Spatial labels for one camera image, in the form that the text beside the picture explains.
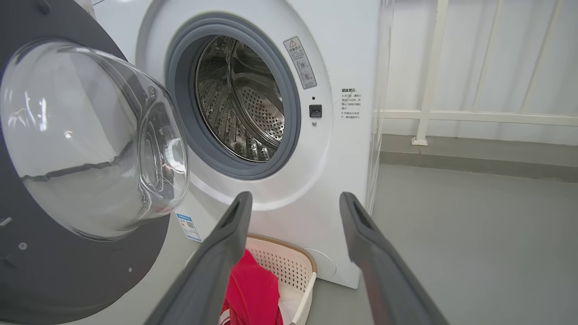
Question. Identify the grey warning sticker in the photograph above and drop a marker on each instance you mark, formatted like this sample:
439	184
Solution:
300	63

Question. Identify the black door latch socket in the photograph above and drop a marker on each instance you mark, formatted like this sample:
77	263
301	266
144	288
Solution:
315	110

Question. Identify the grey rubber door seal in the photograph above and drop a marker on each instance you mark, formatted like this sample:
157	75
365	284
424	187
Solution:
292	131

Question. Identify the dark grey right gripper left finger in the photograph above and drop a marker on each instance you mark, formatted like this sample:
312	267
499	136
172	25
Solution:
212	271

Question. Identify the grey glass washing machine door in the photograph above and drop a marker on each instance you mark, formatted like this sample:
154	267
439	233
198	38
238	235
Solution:
45	271

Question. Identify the white metal railing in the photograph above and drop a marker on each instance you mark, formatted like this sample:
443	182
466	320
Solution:
431	67

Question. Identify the blue energy label sticker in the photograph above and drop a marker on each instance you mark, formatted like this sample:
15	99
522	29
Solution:
188	227

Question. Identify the red garment with white stripes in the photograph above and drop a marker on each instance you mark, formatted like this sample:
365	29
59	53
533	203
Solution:
253	289

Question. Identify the white washing machine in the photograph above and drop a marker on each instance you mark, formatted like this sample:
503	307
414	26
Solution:
334	45

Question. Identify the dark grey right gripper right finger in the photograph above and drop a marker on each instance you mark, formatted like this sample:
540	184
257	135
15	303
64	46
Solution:
384	280

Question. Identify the steel washing machine drum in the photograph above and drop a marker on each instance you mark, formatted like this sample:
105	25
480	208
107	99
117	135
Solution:
244	104

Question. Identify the cream laundry basket brown rim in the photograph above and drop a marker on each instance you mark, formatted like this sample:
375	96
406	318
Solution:
289	266

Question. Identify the round white filter cover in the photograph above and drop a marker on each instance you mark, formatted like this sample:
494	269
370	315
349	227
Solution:
326	264

